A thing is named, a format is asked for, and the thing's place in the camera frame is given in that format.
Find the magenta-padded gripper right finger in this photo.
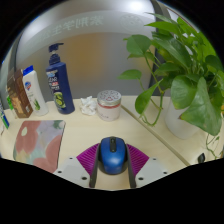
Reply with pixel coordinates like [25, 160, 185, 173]
[124, 143, 170, 190]

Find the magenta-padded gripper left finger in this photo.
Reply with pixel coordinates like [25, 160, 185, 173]
[53, 142, 103, 190]

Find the blue computer mouse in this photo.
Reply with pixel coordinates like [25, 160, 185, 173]
[97, 135, 129, 176]

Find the floral print mouse pad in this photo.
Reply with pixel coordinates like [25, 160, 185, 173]
[12, 119, 67, 174]

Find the crumpled white tissue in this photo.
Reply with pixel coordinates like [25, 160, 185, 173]
[79, 95, 98, 117]

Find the small round white jar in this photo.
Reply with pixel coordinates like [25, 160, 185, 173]
[96, 89, 122, 122]

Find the small black object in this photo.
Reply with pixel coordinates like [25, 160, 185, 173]
[197, 152, 206, 164]

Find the dark blue pump bottle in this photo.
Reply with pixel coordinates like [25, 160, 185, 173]
[45, 42, 76, 115]

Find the white bottle with blue cap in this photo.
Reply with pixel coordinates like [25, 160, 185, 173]
[21, 65, 50, 117]

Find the green plant in white pot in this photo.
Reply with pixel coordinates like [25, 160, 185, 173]
[117, 12, 224, 160]

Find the brown carton box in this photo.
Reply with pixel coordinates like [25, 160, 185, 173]
[6, 67, 34, 119]

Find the white green shuttlecock tube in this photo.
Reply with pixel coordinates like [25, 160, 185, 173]
[0, 98, 10, 130]

